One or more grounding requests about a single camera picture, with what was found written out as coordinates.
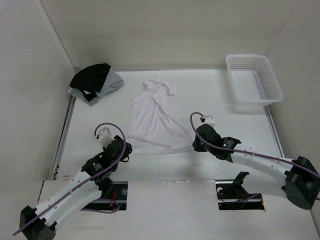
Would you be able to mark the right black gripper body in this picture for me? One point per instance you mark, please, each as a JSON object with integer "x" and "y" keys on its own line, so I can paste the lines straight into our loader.
{"x": 201, "y": 147}

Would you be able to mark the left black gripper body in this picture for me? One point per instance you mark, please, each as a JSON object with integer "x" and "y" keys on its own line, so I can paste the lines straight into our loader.
{"x": 128, "y": 152}

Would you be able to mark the white tank top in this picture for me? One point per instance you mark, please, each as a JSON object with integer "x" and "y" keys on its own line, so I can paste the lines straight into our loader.
{"x": 153, "y": 129}

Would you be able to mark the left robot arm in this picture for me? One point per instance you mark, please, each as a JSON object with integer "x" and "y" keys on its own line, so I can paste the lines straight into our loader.
{"x": 91, "y": 183}

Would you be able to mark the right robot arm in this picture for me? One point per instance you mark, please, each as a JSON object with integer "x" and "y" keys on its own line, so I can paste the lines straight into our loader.
{"x": 299, "y": 181}

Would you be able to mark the grey folded tank top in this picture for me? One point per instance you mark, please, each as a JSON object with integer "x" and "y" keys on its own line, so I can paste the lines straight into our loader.
{"x": 112, "y": 83}

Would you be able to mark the black folded tank top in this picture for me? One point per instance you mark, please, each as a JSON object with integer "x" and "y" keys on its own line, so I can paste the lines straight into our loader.
{"x": 91, "y": 80}

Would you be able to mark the white plastic basket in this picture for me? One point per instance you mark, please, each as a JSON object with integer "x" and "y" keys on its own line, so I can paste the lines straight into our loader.
{"x": 252, "y": 80}

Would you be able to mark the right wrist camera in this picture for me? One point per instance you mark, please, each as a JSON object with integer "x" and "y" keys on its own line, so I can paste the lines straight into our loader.
{"x": 208, "y": 120}

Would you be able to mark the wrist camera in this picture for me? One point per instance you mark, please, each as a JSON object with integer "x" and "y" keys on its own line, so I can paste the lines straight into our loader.
{"x": 104, "y": 137}
{"x": 208, "y": 120}

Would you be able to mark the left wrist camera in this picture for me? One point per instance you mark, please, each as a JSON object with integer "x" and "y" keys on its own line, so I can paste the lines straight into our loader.
{"x": 104, "y": 137}

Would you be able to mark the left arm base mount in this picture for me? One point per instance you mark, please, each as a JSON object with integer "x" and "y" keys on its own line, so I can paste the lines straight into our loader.
{"x": 118, "y": 193}

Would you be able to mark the right aluminium table rail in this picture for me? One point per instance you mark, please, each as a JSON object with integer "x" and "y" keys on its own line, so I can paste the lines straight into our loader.
{"x": 274, "y": 130}

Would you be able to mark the aluminium table rail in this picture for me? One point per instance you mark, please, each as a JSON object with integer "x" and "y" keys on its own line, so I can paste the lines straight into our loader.
{"x": 66, "y": 105}
{"x": 274, "y": 130}

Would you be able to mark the left aluminium table rail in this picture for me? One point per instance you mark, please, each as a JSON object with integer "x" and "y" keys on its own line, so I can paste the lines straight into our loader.
{"x": 66, "y": 105}

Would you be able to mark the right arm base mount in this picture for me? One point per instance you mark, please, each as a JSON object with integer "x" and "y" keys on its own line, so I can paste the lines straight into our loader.
{"x": 231, "y": 196}

